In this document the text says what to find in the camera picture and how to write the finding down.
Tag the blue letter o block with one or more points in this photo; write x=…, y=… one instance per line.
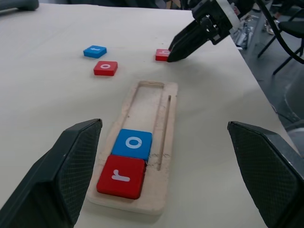
x=143, y=153

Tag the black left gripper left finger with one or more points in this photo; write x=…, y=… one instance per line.
x=47, y=180

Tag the blue letter t block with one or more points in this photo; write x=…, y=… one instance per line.
x=89, y=52

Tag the black chair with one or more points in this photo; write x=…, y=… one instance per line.
x=292, y=28

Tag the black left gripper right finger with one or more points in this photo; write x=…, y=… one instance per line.
x=268, y=175

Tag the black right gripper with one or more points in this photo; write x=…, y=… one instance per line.
x=215, y=21

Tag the wooden letter tray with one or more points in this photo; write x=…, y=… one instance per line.
x=171, y=118

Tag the red letter o block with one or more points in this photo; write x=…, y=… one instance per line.
x=98, y=69

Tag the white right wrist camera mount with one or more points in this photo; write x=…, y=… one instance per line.
x=231, y=13

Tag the red letter r block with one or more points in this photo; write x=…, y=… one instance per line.
x=133, y=185

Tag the red letter b block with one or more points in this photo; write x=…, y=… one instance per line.
x=159, y=56

